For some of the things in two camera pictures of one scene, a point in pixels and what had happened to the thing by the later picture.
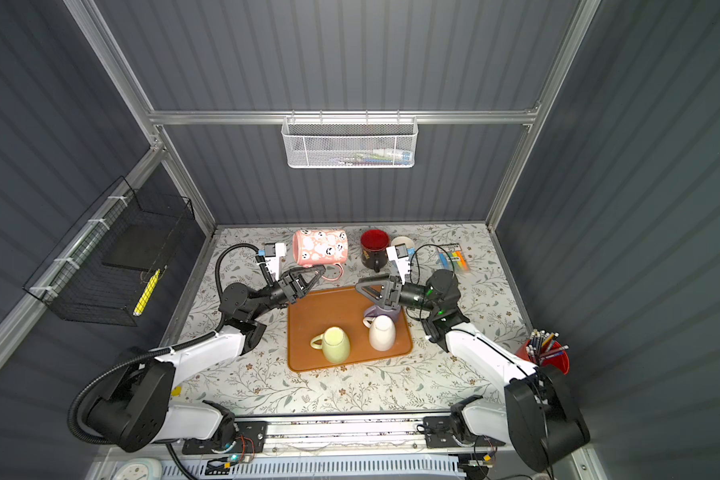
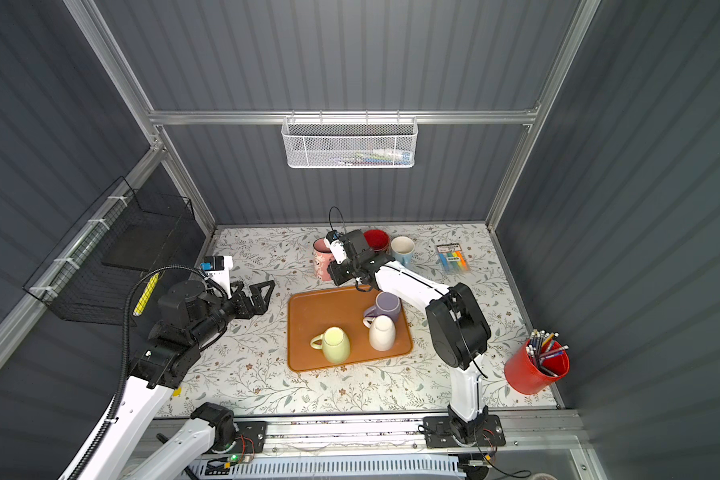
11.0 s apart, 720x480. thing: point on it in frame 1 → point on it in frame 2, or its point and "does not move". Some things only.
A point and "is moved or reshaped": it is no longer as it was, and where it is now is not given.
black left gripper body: x=270 y=299 → x=220 y=313
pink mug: x=321 y=247 is moved or reshaped
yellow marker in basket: x=147 y=292 does not move
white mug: x=382 y=332 does not move
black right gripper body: x=415 y=297 → x=342 y=273
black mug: x=374 y=246 does not move
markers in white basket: x=377 y=156 does not move
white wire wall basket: x=350 y=142 does not move
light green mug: x=334 y=343 does not move
